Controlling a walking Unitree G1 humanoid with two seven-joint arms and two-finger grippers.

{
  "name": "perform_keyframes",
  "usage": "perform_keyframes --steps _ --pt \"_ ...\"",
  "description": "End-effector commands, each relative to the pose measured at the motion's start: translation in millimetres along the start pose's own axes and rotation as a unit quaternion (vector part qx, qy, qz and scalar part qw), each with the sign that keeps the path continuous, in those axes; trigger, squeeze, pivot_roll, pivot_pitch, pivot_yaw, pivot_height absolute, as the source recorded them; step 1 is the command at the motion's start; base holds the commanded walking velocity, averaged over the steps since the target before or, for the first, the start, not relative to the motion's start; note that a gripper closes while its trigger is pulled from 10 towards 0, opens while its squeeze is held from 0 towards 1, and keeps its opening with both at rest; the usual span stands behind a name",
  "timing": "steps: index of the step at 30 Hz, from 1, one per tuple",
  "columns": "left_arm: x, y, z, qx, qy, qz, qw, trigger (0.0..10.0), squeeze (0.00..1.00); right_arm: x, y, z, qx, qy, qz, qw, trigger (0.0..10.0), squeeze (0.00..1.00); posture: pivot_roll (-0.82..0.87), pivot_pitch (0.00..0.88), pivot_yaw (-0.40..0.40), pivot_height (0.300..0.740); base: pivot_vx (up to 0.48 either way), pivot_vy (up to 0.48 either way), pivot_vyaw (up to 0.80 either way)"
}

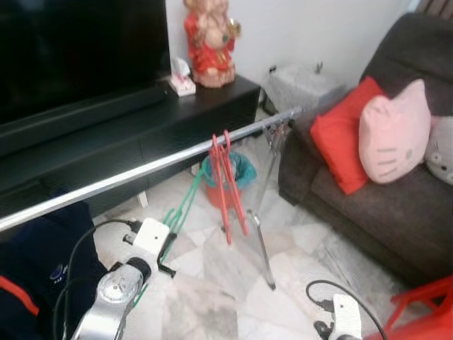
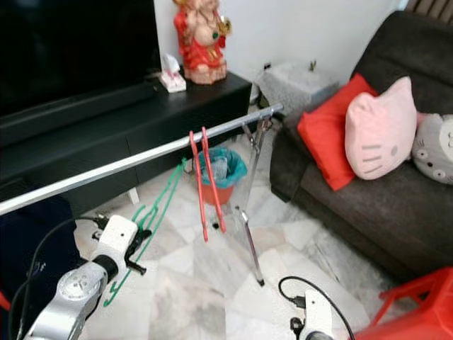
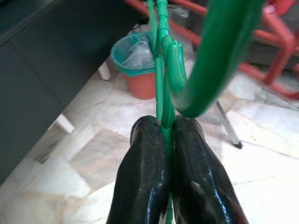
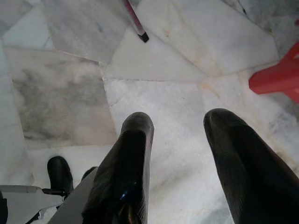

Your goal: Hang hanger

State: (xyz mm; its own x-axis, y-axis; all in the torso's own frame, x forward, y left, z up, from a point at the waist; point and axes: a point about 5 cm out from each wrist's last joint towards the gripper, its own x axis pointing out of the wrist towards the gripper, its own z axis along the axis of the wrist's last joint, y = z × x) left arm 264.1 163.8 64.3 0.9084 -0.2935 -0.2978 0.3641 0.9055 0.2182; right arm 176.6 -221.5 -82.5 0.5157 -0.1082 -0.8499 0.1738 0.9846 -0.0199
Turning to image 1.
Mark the red robed figurine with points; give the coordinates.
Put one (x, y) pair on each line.
(209, 46)

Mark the red bin with teal bag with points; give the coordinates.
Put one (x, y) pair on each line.
(244, 173)

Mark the red plastic hanger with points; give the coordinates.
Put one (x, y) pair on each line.
(18, 294)
(221, 188)
(235, 184)

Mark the pink cat face cushion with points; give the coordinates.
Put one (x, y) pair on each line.
(396, 131)

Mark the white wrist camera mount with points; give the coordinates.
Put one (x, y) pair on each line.
(150, 241)
(347, 315)

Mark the silver metal clothes rack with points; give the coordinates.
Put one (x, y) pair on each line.
(106, 183)

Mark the black flat television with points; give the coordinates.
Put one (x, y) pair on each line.
(78, 49)

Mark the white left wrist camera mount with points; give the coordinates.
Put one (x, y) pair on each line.
(150, 241)

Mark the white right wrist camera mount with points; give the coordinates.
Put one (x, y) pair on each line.
(347, 315)

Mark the red plastic stool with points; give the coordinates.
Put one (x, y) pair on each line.
(417, 312)

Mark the black soundbar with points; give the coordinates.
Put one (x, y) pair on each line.
(78, 124)

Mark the white lace covered side table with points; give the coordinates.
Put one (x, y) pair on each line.
(301, 85)

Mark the grey owl plush cushion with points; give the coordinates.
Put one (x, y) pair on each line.
(442, 152)

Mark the brown fabric sofa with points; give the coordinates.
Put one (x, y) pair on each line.
(354, 219)

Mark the navy blue garment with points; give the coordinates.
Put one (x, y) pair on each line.
(35, 255)

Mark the black television console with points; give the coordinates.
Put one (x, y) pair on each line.
(212, 106)

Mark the red cushion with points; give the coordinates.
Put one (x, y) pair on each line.
(336, 138)

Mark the green plastic hanger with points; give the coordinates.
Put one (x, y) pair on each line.
(184, 195)

